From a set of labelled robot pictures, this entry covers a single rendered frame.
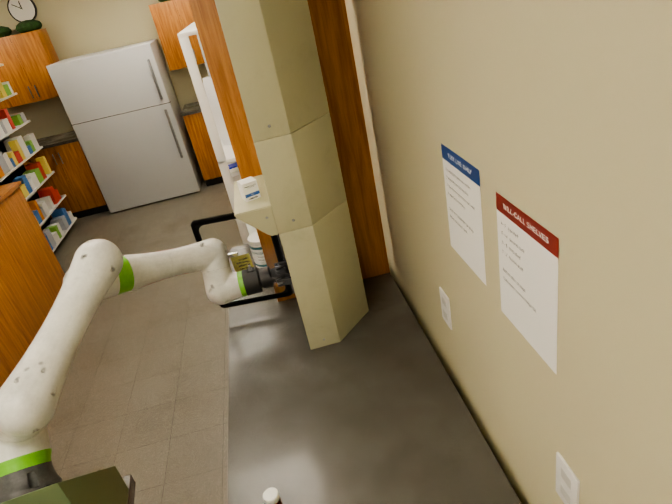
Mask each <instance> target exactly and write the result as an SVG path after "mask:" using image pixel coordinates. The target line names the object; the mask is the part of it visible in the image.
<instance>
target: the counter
mask: <svg viewBox="0 0 672 504"><path fill-rule="evenodd" d="M363 284H364V289H365V294H366V299H367V304H368V309H369V311H368V312H367V313H366V314H365V315H364V316H363V317H362V319H361V320H360V321H359V322H358V323H357V324H356V325H355V326H354V327H353V329H352V330H351V331H350V332H349V333H348V334H347V335H346V336H345V337H344V338H343V340H342V341H341V342H338V343H334V344H330V345H327V346H323V347H320V348H316V349H312V350H311V349H310V345H309V341H308V338H307V334H306V331H305V327H304V323H303V320H302V316H301V312H300V309H299V305H298V302H297V298H296V297H295V298H291V299H287V300H283V301H279V302H278V300H277V298H276V299H271V300H266V301H260V302H255V303H250V304H244V305H239V306H234V307H229V407H228V504H265V502H264V499H263V493H264V491H265V490H266V489H268V488H271V487H274V488H276V489H277V490H278V493H279V495H280V498H281V501H282V503H283V504H522V503H521V502H520V500H519V498H518V496H517V495H516V493H515V491H514V489H513V488H512V486H511V484H510V482H509V480H508V479H507V477H506V475H505V473H504V472H503V470H502V468H501V466H500V465H499V463H498V461H497V459H496V458H495V456H494V454H493V452H492V451H491V449H490V447H489V445H488V444H487V442H486V440H485V438H484V437H483V435H482V433H481V431H480V430H479V428H478V426H477V424H476V423H475V421H474V419H473V417H472V416H471V414H470V412H469V410H468V409H467V407H466V405H465V403H464V402H463V400H462V398H461V396H460V395H459V393H458V391H457V389H456V387H455V386H454V384H453V382H452V380H451V379H450V377H449V375H448V373H447V372H446V370H445V368H444V366H443V365H442V363H441V361H440V359H439V358H438V356H437V354H436V352H435V351H434V349H433V347H432V345H431V344H430V342H429V340H428V338H427V337H426V335H425V333H424V331H423V330H422V328H421V326H420V324H419V323H418V321H417V319H416V317H415V316H414V314H413V312H412V310H411V309H410V307H409V305H408V303H407V302H406V300H405V298H404V296H403V294H402V293H401V291H400V289H399V287H398V286H397V284H396V282H395V280H394V279H393V277H392V275H391V273H390V272H389V273H385V274H381V275H377V276H374V277H370V278H366V279H363Z"/></svg>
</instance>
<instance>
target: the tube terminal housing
mask: <svg viewBox="0 0 672 504"><path fill-rule="evenodd" d="M254 146H255V149H256V153H257V157H258V160H259V164H260V167H261V171H262V175H263V178H264V182H265V186H266V189H267V193H268V196H269V200H270V204H271V207H272V211H273V215H274V218H275V222H276V225H277V229H278V233H279V236H280V240H281V244H282V247H283V251H284V254H285V258H286V262H287V265H288V269H289V273H290V276H291V280H292V283H293V287H294V291H295V294H296V298H297V302H298V305H299V309H300V312H301V316H302V320H303V323H304V327H305V331H306V334H307V338H308V341H309V345H310V349H311V350H312V349H316V348H320V347H323V346H327V345H330V344H334V343H338V342H341V341H342V340H343V338H344V337H345V336H346V335H347V334H348V333H349V332H350V331H351V330H352V329H353V327H354V326H355V325H356V324H357V323H358V322H359V321H360V320H361V319H362V317H363V316H364V315H365V314H366V313H367V312H368V311H369V309H368V304H367V299H366V294H365V289H364V284H363V279H362V273H361V268H360V263H359V258H358V253H357V248H356V243H355V238H354V233H353V228H352V223H351V218H350V213H349V208H348V203H347V198H346V193H345V188H344V183H343V178H342V173H341V168H340V162H339V157H338V152H337V147H336V142H335V137H334V132H333V127H332V122H331V117H330V113H327V114H325V115H323V116H321V117H320V118H318V119H316V120H314V121H312V122H310V123H309V124H307V125H305V126H303V127H301V128H299V129H297V130H296V131H294V132H292V133H290V134H286V135H281V136H277V137H273V138H269V139H265V140H261V141H257V142H254Z"/></svg>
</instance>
